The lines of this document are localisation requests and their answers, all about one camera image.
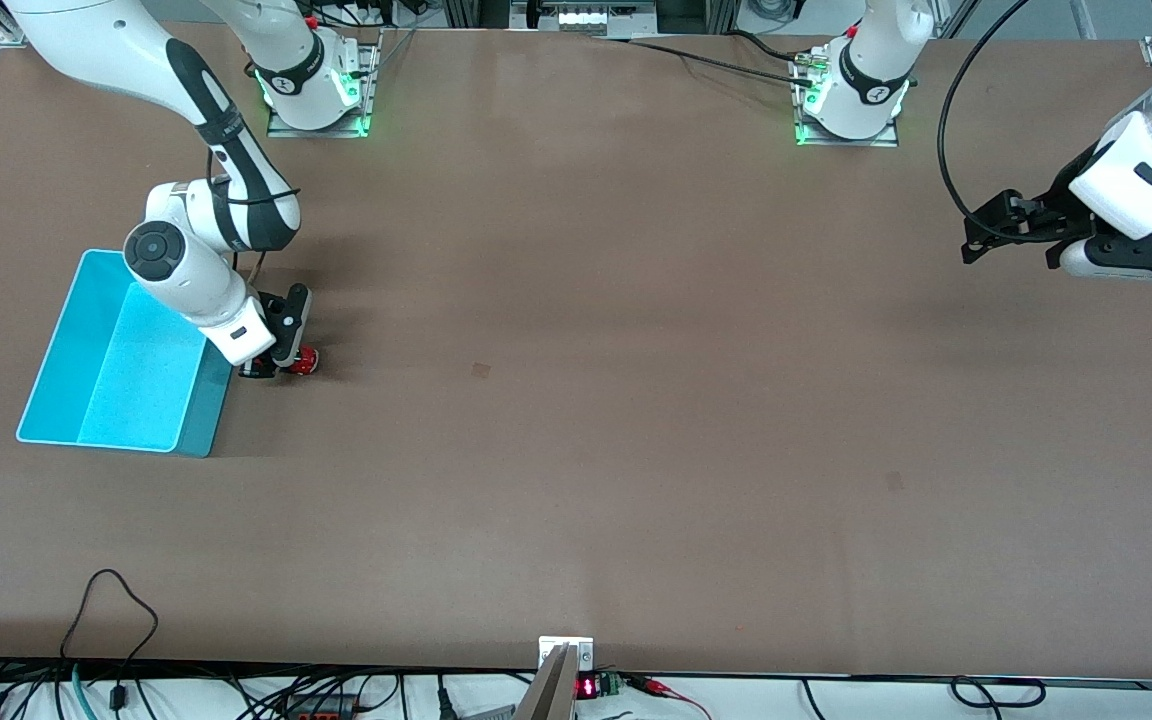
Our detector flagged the black orange power strip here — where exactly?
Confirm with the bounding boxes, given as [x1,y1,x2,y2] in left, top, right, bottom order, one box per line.
[281,690,362,720]

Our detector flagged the short black table cable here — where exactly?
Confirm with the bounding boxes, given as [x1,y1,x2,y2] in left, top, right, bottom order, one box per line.
[731,30,812,63]

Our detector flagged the metal base plate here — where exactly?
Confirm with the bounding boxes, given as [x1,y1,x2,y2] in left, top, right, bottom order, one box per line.
[266,45,380,139]
[794,55,899,149]

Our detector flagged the red clip leads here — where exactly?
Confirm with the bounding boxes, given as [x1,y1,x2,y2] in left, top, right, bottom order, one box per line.
[626,675,712,720]

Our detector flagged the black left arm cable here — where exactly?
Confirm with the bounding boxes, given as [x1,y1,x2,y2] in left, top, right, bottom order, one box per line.
[939,0,1032,216]

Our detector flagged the coiled black cable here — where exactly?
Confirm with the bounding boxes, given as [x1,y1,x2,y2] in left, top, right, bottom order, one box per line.
[950,676,1047,710]

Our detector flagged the lit white device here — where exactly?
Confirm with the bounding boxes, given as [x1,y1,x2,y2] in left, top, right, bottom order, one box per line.
[556,5,629,29]

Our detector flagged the red beetle toy car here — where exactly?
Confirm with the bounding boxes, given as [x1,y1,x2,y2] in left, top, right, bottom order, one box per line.
[254,345,323,379]

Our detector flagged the long black table cable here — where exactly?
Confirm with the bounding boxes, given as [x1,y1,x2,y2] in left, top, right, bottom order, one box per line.
[591,35,822,86]

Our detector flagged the white metal bracket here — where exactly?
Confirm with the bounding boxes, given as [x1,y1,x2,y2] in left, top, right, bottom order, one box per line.
[539,637,595,673]

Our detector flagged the looped thin black cable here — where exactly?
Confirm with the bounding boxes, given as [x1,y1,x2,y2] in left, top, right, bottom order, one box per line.
[61,569,159,720]

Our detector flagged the grey metal mount bar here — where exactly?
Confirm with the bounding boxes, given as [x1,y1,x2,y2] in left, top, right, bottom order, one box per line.
[513,645,577,720]

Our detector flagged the blue plastic box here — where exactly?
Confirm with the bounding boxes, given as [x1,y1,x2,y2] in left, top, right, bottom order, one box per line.
[16,249,237,459]

